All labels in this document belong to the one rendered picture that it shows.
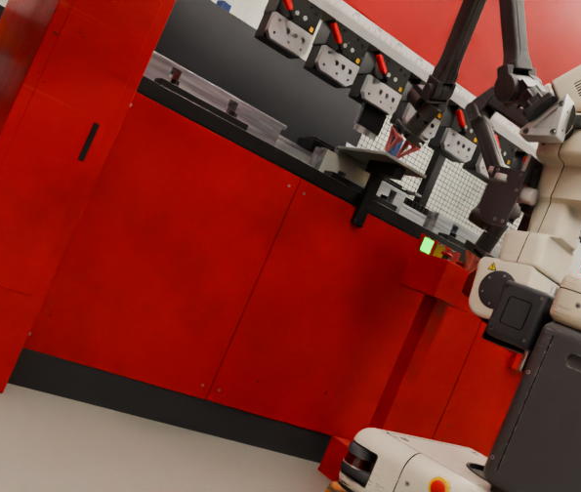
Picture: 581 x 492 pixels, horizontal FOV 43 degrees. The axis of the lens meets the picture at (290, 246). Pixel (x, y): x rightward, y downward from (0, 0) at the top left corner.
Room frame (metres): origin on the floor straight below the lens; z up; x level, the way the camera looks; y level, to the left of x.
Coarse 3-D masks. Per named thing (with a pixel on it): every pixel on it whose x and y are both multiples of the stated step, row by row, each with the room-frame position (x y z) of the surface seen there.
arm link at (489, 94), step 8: (480, 96) 2.48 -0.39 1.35; (488, 96) 2.45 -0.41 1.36; (480, 104) 2.47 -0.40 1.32; (488, 104) 2.46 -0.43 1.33; (496, 104) 2.44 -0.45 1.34; (480, 112) 2.47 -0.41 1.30; (488, 112) 2.51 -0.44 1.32; (504, 112) 2.42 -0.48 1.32; (512, 112) 2.39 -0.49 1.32; (520, 112) 2.37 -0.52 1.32; (512, 120) 2.39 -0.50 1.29; (520, 120) 2.37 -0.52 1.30
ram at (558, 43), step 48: (384, 0) 2.37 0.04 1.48; (432, 0) 2.47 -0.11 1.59; (528, 0) 2.68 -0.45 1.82; (576, 0) 2.80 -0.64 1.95; (384, 48) 2.41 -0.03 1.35; (432, 48) 2.51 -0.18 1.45; (480, 48) 2.62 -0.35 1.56; (528, 48) 2.73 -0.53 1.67; (576, 48) 2.85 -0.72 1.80; (528, 144) 2.84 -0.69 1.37
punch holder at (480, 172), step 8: (504, 144) 2.77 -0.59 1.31; (512, 144) 2.79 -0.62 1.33; (480, 152) 2.74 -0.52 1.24; (504, 152) 2.78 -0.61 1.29; (512, 152) 2.80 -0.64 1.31; (472, 160) 2.77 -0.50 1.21; (480, 160) 2.73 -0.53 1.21; (504, 160) 2.79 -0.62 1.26; (464, 168) 2.79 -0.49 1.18; (472, 168) 2.76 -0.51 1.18; (480, 168) 2.73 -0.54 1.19; (480, 176) 2.79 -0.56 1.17
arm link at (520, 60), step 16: (512, 0) 1.92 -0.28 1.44; (512, 16) 1.92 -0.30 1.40; (512, 32) 1.92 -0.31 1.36; (512, 48) 1.92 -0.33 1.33; (512, 64) 1.91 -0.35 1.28; (528, 64) 1.92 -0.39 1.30; (496, 80) 1.94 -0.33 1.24; (512, 80) 1.89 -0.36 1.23; (496, 96) 1.94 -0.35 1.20; (512, 96) 1.89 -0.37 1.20
